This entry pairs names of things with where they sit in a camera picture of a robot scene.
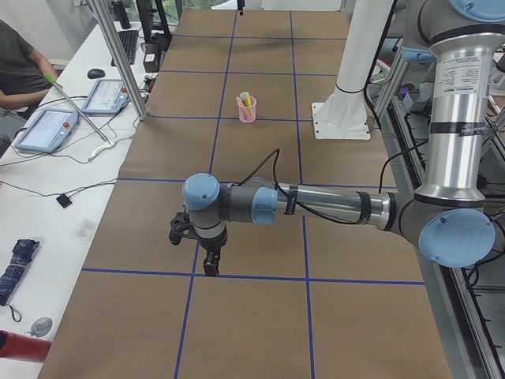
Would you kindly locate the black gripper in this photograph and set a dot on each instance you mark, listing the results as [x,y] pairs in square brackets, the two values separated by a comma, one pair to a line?
[213,244]

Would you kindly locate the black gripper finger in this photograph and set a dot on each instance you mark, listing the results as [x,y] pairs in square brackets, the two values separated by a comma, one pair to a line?
[241,6]

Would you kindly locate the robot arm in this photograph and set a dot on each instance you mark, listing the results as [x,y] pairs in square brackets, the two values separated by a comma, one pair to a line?
[444,217]

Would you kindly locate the pink mesh pen holder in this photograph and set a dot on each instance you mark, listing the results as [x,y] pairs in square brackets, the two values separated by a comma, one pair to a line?
[248,114]

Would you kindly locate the black monitor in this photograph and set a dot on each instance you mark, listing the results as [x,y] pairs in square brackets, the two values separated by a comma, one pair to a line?
[147,11]

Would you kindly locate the black keyboard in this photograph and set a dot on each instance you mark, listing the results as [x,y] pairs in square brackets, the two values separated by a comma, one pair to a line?
[130,43]

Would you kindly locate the black bottle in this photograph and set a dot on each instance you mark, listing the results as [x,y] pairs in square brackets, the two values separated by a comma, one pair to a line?
[121,14]

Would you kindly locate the small black sensor box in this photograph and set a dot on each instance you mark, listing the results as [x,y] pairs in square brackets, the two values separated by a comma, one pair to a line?
[64,200]

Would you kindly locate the far teach pendant tablet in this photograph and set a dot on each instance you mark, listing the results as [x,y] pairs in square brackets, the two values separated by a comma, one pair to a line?
[107,97]

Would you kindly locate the teach pendant tablet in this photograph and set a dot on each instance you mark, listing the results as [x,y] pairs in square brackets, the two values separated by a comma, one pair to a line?
[49,131]
[107,97]

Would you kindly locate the black computer mouse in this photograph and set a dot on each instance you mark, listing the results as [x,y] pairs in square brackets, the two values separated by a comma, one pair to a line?
[96,73]

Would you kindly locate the folded blue umbrella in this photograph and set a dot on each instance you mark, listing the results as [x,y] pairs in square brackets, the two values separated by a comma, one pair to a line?
[22,254]

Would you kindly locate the red bottle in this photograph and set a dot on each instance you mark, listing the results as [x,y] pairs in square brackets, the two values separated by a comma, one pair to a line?
[23,348]

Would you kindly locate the metal rod with green tip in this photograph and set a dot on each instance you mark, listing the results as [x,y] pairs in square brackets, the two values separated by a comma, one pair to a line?
[59,88]

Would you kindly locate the near teach pendant tablet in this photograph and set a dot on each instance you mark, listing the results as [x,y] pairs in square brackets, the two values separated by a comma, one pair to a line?
[49,131]

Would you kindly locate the seated person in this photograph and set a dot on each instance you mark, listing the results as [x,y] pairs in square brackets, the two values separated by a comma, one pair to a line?
[22,73]

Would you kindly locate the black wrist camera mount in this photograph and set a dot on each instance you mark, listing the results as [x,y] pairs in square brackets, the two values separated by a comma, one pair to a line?
[180,227]

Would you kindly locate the aluminium frame post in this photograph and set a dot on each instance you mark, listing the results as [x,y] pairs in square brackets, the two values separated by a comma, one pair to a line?
[110,34]

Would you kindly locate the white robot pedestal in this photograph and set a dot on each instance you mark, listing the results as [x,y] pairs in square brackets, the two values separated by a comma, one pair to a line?
[343,115]

